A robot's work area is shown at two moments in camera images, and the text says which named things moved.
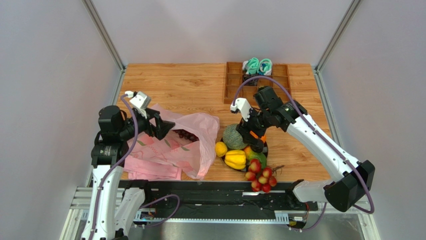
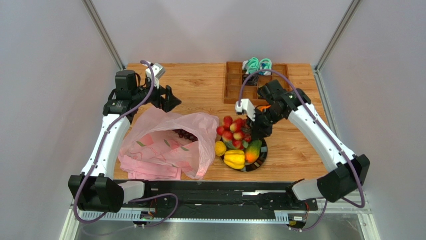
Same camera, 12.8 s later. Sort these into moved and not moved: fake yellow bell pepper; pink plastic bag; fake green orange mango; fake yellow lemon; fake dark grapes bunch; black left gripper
Moved: black left gripper; fake green orange mango
Not moved: pink plastic bag; fake yellow lemon; fake yellow bell pepper; fake dark grapes bunch
